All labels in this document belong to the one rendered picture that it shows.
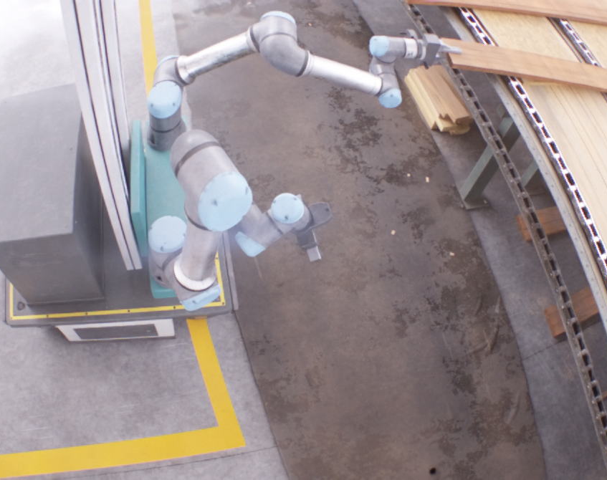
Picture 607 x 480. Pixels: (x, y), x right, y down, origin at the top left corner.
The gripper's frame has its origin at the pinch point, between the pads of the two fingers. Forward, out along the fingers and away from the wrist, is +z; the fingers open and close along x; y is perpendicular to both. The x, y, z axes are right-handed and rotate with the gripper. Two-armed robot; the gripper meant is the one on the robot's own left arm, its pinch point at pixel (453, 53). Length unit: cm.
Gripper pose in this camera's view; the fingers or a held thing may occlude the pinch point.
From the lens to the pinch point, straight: 199.6
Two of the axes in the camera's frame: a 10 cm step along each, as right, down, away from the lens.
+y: 1.4, 8.9, -4.3
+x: 1.4, -4.4, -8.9
